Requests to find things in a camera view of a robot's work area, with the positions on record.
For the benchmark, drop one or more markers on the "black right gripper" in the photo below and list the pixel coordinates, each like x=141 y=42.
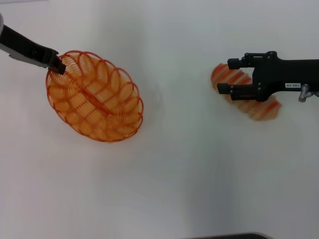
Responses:
x=284 y=74

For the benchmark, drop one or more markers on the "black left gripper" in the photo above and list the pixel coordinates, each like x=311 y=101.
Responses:
x=27 y=48

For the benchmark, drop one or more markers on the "striped bread loaf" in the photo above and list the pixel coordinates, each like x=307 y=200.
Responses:
x=261 y=110

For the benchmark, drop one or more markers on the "silver bolt on right gripper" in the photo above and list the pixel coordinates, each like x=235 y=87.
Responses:
x=303 y=95

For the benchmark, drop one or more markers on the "dark object at table edge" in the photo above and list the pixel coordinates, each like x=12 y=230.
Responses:
x=231 y=236

